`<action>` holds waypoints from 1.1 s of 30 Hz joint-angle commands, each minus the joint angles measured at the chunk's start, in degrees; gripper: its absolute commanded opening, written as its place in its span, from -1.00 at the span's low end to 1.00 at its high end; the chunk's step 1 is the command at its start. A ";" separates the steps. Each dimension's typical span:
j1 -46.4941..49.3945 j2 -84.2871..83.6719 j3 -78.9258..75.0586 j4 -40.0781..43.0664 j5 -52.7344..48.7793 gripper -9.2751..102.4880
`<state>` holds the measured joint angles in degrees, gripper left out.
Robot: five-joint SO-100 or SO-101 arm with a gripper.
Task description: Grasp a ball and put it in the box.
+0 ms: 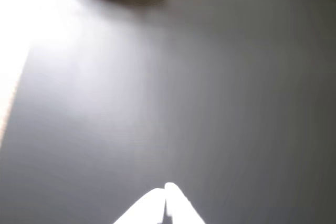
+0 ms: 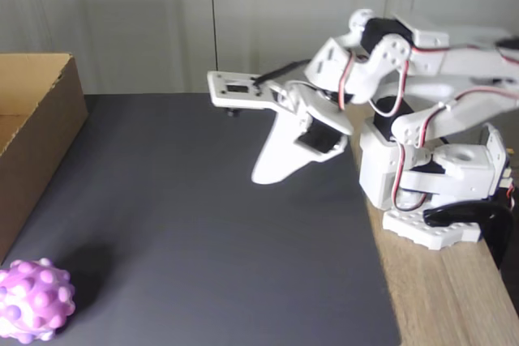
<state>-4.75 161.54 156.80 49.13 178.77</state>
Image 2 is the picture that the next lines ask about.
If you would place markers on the pink purple bumpy ball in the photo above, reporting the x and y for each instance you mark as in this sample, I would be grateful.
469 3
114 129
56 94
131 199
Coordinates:
36 301

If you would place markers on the brown cardboard box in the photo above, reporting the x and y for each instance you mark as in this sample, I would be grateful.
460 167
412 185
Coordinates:
36 151

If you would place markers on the black table mat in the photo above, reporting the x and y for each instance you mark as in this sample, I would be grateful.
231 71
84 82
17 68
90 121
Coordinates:
182 232

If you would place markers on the black table clamp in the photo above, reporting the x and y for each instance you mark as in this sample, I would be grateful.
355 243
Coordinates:
494 224

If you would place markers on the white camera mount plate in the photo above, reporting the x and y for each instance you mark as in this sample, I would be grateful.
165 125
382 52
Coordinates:
219 90

